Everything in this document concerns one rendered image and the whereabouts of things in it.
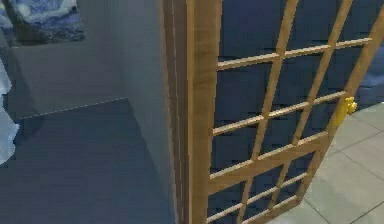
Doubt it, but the wooden lattice room door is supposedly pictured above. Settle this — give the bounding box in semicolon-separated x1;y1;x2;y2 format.
159;0;384;224

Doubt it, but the white cloth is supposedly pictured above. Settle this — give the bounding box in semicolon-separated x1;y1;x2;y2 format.
0;59;20;166

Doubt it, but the yellow door handle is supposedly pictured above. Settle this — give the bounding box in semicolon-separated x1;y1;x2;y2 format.
334;96;358;129

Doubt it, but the blue swirl wall painting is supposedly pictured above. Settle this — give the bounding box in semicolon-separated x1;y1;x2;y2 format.
0;0;86;48

